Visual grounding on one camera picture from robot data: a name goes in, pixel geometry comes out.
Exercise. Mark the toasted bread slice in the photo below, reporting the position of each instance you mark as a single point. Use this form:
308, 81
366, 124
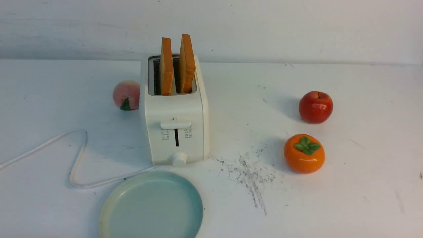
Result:
186, 64
166, 67

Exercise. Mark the white two-slot toaster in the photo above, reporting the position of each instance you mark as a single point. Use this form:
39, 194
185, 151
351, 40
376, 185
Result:
175, 127

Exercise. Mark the pink peach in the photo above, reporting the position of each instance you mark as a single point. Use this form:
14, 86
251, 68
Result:
126, 95

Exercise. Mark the pale blue-green plate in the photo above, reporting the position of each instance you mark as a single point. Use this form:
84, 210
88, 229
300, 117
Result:
158, 204

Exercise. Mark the orange persimmon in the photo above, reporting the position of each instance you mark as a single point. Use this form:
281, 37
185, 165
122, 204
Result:
304, 154

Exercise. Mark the red apple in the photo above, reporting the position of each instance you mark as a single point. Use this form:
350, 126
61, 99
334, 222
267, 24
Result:
315, 107

